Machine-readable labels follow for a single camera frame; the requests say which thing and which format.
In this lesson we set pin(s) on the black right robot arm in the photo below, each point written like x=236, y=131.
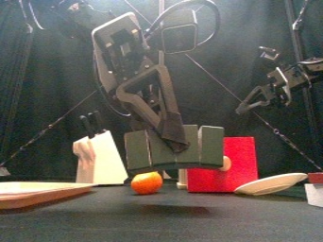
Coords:
x=317, y=67

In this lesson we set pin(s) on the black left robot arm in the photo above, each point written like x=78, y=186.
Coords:
x=80, y=14

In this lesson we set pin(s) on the red drawer with wooden knob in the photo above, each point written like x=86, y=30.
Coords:
x=241, y=167

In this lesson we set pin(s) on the white knife block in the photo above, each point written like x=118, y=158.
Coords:
x=102, y=160

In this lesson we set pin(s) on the orange toy fruit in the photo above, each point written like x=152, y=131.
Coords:
x=145, y=183

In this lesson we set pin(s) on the white plate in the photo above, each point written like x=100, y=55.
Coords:
x=268, y=184

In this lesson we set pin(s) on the small red block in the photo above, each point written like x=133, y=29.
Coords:
x=316, y=178

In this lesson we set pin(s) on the pink tray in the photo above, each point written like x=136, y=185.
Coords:
x=37, y=193

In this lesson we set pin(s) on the small white block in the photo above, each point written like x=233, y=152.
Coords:
x=315, y=194

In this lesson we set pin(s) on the thick black frame pole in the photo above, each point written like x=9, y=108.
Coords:
x=296, y=41

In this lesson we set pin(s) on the thin vertical frame pole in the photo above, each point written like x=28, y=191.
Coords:
x=160, y=58

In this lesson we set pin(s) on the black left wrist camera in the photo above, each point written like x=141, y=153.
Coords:
x=178, y=38

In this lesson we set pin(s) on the white wooden drawer frame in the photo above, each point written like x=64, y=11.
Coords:
x=181, y=179

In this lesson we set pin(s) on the white frame foot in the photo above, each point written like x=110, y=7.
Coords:
x=4, y=171

